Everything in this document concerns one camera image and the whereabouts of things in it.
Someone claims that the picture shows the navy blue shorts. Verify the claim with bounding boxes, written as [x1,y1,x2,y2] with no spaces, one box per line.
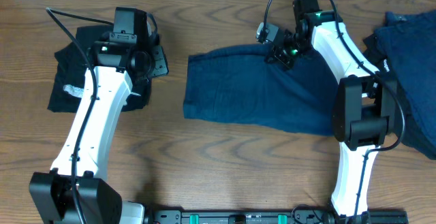
[183,44,338,136]

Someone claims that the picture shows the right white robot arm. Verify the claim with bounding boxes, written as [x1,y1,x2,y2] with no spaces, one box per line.
[256,10,396,223]

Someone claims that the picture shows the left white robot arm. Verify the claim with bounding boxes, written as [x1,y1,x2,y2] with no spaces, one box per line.
[29,42,168,223]

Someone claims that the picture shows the navy clothes pile right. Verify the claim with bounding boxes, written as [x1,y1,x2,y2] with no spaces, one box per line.
[374,10,435,160]

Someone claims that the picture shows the folded black shorts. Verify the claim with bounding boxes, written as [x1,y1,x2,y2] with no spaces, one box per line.
[48,25,160,113]

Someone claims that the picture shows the black garment in pile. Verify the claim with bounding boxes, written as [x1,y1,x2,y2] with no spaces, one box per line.
[363,33,416,147]

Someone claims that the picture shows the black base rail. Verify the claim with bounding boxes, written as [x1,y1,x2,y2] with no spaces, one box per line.
[151,208,409,224]

